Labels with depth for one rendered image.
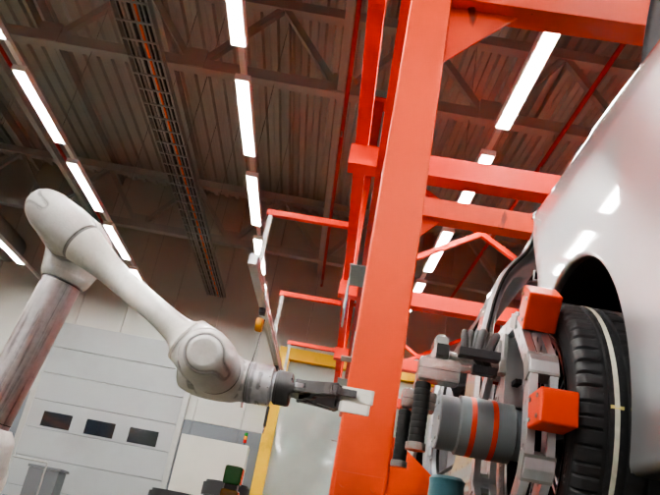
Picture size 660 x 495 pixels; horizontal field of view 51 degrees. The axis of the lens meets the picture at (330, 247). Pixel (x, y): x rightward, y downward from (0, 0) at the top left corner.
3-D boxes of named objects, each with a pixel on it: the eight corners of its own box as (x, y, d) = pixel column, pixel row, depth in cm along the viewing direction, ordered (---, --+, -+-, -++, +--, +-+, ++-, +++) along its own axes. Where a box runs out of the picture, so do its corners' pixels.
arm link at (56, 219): (94, 214, 160) (112, 236, 173) (45, 167, 165) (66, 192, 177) (50, 252, 157) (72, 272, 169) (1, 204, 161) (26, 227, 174)
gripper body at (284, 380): (271, 407, 154) (312, 414, 153) (268, 400, 146) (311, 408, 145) (278, 374, 156) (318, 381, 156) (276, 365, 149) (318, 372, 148)
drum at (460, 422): (529, 464, 155) (533, 401, 161) (435, 446, 156) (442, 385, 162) (514, 469, 168) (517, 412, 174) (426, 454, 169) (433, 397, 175)
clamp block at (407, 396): (435, 412, 181) (437, 392, 183) (401, 406, 181) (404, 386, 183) (432, 414, 185) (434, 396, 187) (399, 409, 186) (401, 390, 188)
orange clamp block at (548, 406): (564, 435, 138) (578, 428, 130) (524, 428, 139) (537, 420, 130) (565, 401, 141) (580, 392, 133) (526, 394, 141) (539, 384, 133)
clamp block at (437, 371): (459, 384, 150) (462, 360, 152) (417, 376, 150) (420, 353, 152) (455, 389, 154) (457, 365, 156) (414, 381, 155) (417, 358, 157)
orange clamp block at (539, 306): (555, 335, 155) (564, 297, 154) (521, 329, 156) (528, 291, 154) (548, 325, 162) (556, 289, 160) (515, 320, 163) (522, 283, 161)
